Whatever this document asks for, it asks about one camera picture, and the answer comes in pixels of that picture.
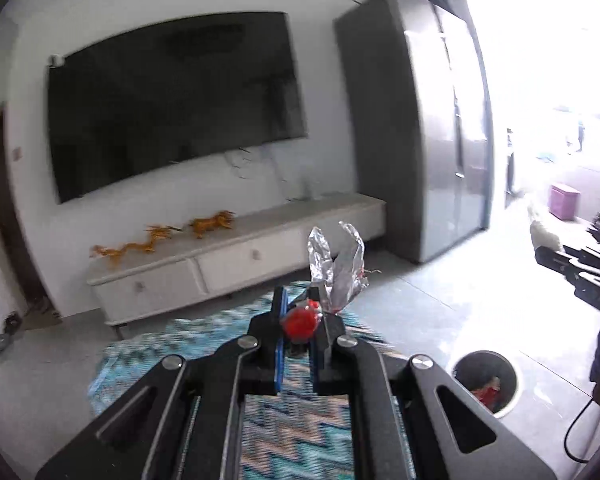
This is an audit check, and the brown wooden door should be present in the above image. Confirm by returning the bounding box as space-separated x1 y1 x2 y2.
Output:
0 105 48 307

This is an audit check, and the orange dragon figurine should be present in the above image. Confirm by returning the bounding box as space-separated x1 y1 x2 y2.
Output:
90 225 183 264

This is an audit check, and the black cable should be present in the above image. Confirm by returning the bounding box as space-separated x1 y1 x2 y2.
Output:
563 396 600 464

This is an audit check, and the purple box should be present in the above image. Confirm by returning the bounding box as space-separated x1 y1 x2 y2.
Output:
550 183 581 220

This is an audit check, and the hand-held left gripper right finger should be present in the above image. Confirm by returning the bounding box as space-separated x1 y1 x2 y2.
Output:
310 307 556 480

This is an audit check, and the orange tiger figurine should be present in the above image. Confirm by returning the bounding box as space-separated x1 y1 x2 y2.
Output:
187 210 237 240

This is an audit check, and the round grey trash can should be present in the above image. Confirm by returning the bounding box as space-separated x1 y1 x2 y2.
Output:
451 351 522 420

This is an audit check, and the dark floor clutter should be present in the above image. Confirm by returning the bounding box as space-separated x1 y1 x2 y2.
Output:
0 310 24 357

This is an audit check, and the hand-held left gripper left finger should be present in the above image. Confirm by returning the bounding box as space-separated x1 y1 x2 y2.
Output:
35 286 288 480

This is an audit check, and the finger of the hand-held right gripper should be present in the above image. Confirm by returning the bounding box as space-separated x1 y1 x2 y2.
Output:
570 270 600 320
535 245 600 276

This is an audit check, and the silver foil red wrapper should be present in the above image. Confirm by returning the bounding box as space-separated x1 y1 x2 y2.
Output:
281 221 381 356

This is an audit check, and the teal zigzag patterned blanket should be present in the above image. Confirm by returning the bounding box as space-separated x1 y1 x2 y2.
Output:
89 280 416 480

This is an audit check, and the white television cabinet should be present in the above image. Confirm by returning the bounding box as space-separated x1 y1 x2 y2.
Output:
87 192 387 339

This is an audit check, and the white tissue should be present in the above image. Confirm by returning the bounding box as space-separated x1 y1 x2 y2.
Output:
527 202 564 253

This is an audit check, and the grey refrigerator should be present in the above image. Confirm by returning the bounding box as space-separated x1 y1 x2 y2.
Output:
334 0 493 264

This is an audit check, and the large black television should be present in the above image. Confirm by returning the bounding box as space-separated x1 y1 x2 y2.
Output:
47 11 308 205

